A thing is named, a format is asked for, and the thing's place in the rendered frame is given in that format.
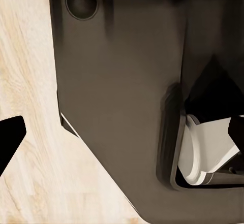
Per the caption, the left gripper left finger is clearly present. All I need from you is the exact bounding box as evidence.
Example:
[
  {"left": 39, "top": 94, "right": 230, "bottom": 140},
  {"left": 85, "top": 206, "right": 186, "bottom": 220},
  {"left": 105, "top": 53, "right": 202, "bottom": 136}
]
[{"left": 0, "top": 115, "right": 26, "bottom": 176}]

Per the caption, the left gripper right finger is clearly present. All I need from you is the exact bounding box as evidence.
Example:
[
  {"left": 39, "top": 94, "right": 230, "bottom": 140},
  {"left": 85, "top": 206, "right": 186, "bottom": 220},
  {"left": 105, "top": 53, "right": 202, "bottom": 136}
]
[{"left": 228, "top": 115, "right": 244, "bottom": 156}]

